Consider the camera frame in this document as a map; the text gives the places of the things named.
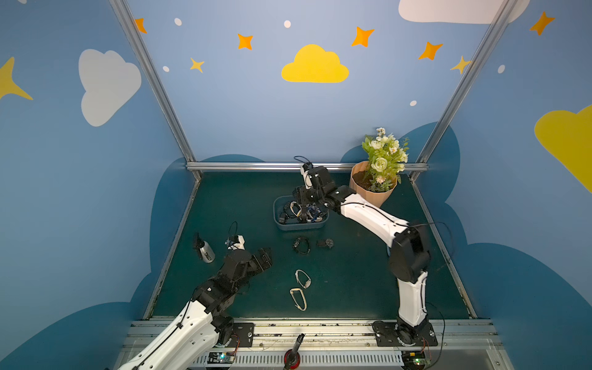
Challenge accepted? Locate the silver cylindrical flashlight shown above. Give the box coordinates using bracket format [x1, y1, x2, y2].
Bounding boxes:
[193, 233, 215, 264]

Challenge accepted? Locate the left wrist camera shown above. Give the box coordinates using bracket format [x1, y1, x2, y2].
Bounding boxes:
[226, 234, 245, 251]

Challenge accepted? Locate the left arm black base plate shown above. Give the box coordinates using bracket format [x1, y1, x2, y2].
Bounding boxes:
[217, 322, 254, 348]

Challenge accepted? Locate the aluminium frame post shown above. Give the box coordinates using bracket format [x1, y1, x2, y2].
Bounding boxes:
[409, 0, 519, 183]
[109, 0, 201, 183]

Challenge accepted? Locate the right green circuit board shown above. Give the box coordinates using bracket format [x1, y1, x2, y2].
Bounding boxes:
[401, 351, 431, 370]

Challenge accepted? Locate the aluminium rail front frame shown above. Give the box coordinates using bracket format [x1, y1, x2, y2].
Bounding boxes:
[216, 318, 513, 369]

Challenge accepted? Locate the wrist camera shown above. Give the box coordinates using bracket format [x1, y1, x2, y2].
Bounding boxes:
[226, 234, 245, 251]
[300, 162, 314, 189]

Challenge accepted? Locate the aluminium left frame post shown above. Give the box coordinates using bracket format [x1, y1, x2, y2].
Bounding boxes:
[109, 0, 201, 183]

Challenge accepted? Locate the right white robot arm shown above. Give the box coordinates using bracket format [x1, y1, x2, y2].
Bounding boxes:
[294, 162, 432, 333]

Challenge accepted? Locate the aluminium right frame post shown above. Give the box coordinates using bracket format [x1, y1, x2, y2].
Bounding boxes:
[409, 0, 519, 183]

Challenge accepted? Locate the artificial white flower plant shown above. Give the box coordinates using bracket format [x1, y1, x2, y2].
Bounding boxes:
[362, 127, 409, 193]

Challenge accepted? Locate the black digital strap watch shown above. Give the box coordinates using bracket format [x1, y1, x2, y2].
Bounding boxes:
[292, 236, 311, 255]

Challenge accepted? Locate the cream strap square watch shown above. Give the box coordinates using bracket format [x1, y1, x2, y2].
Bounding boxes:
[289, 288, 308, 311]

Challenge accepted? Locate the left green circuit board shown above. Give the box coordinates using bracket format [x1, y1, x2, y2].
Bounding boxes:
[207, 352, 236, 365]

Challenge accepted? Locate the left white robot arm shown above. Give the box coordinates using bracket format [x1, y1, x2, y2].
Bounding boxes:
[120, 248, 273, 370]

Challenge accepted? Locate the green circuit board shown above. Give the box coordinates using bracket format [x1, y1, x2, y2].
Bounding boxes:
[401, 351, 431, 370]
[207, 352, 236, 365]

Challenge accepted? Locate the ribbed terracotta flower pot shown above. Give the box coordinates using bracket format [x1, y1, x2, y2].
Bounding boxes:
[349, 161, 396, 208]

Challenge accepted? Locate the red emergency stop button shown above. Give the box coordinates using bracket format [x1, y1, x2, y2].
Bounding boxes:
[283, 333, 305, 370]

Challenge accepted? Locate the cream strap small watch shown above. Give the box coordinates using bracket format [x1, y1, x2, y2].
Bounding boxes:
[289, 200, 304, 218]

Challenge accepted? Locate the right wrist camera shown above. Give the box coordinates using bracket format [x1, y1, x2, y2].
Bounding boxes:
[300, 162, 314, 189]

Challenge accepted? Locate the aluminium back frame bar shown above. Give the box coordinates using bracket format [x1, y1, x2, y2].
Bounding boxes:
[186, 161, 429, 173]

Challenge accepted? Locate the small black watch white face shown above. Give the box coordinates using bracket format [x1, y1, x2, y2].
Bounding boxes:
[278, 212, 290, 224]

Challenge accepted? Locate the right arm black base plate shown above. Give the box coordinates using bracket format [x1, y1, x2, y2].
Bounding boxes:
[372, 320, 438, 347]

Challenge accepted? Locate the blue plastic storage box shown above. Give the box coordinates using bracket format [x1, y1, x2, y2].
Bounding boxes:
[272, 195, 329, 231]

